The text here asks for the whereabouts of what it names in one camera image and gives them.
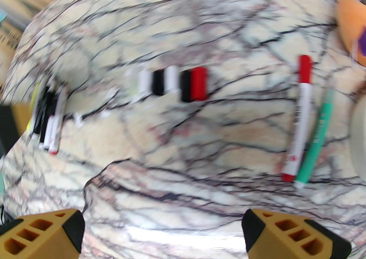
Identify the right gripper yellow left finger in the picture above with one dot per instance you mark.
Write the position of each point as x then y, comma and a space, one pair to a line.
51, 240

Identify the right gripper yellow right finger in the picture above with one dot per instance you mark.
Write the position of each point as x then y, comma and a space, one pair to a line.
271, 246

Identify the black marker pens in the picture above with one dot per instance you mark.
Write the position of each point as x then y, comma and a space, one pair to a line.
56, 132

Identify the green marker pen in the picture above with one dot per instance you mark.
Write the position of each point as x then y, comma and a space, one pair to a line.
316, 138

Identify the red white marker pen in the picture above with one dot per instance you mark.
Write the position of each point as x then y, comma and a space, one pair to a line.
300, 118

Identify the yellow highlighter pen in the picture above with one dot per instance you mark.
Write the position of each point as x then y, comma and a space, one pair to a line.
34, 103

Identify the red pen cap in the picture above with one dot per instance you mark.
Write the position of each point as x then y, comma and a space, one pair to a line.
198, 83

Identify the white pen cap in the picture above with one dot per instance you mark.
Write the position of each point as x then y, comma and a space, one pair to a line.
172, 79
144, 82

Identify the white paper scrap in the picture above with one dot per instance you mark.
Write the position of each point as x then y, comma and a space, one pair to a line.
105, 113
77, 119

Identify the beige masking tape roll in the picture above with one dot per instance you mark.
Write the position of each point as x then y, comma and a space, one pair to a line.
360, 143

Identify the orange fish toy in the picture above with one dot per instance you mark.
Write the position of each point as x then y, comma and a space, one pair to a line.
353, 23

